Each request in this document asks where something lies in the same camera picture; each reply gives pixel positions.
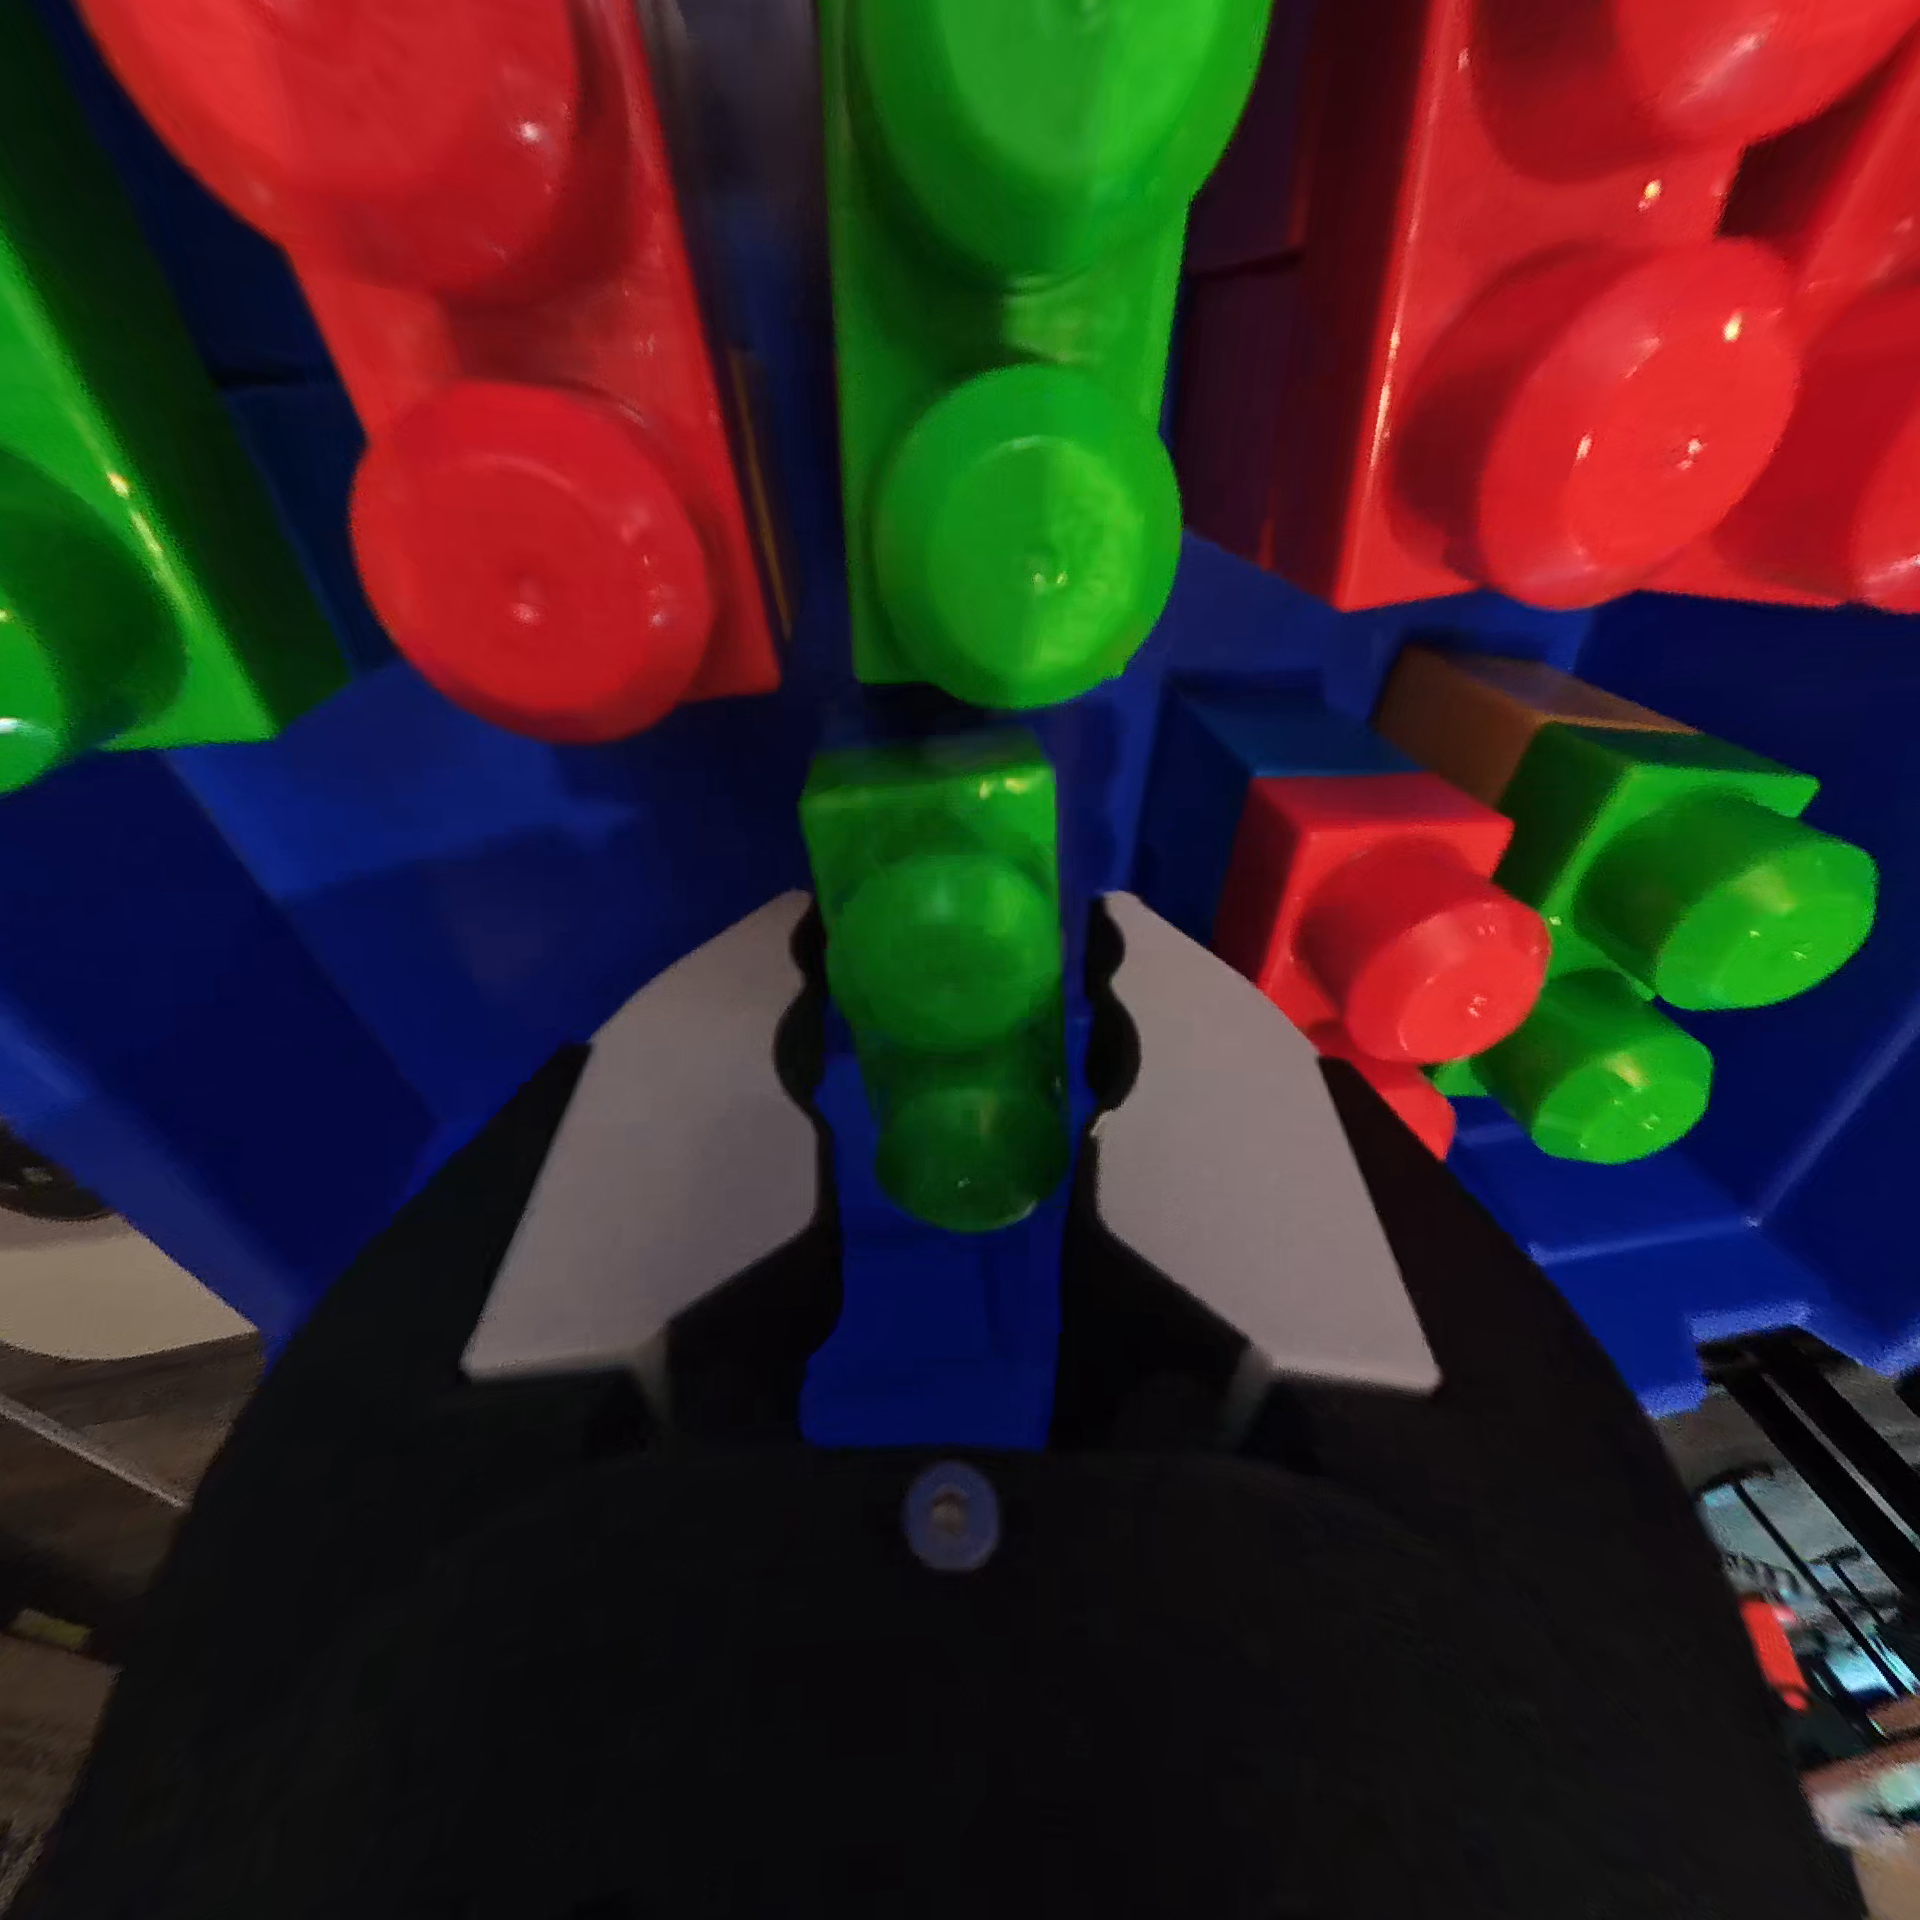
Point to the blue plastic bin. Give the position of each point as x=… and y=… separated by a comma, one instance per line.
x=374, y=932

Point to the red two-stud mega block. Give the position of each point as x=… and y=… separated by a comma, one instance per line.
x=526, y=555

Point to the large red mega block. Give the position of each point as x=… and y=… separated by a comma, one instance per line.
x=1607, y=422

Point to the orange mega block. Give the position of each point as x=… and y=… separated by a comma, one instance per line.
x=1502, y=706

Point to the green two-stud mega block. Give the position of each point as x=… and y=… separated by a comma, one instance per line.
x=1035, y=526
x=1725, y=901
x=939, y=932

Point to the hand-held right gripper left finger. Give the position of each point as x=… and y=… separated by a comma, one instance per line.
x=645, y=1188

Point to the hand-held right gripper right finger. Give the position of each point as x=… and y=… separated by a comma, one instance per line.
x=1246, y=1202

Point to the small red mega block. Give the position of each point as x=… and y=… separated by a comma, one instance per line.
x=1424, y=947

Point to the blue mega block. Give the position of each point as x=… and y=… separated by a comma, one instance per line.
x=1291, y=736

